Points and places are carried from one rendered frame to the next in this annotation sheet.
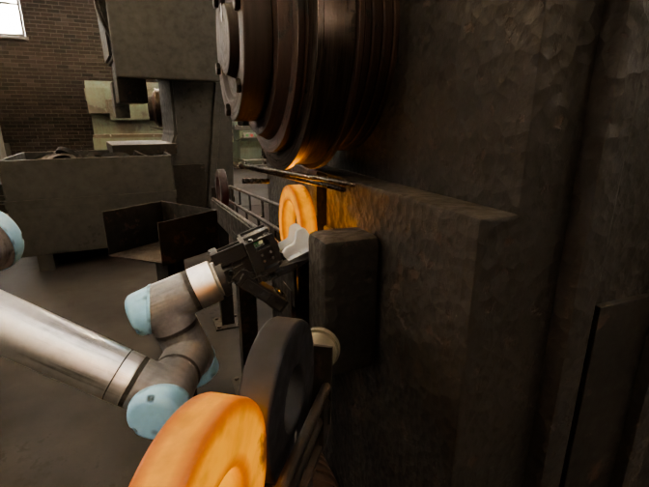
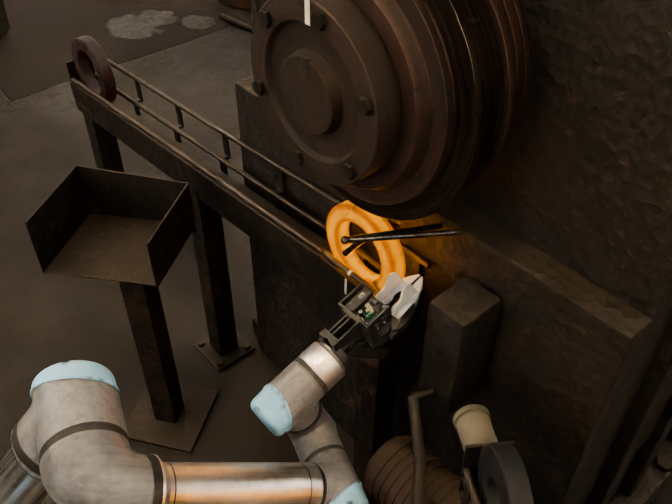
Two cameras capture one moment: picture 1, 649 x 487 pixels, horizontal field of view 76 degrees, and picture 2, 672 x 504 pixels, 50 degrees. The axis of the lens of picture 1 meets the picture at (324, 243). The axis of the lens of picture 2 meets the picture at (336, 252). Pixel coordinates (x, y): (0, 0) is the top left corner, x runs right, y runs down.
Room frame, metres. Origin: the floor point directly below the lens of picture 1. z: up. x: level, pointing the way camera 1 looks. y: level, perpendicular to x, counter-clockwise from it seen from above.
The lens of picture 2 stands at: (-0.04, 0.44, 1.63)
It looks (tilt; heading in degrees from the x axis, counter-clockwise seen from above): 42 degrees down; 340
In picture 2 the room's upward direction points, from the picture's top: 1 degrees clockwise
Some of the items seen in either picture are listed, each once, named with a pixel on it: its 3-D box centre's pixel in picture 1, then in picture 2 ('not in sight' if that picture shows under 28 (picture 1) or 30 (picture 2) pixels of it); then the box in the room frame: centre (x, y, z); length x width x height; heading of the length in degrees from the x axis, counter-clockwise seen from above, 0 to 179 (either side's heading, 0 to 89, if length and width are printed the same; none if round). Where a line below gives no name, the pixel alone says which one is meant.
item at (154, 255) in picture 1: (172, 320); (140, 321); (1.21, 0.49, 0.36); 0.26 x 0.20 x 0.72; 57
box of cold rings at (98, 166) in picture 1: (100, 199); not in sight; (3.17, 1.73, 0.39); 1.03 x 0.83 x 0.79; 116
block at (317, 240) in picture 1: (344, 300); (458, 346); (0.66, -0.03, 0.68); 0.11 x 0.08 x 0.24; 112
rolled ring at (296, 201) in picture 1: (296, 228); (364, 248); (0.87, 0.06, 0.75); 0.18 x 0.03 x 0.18; 20
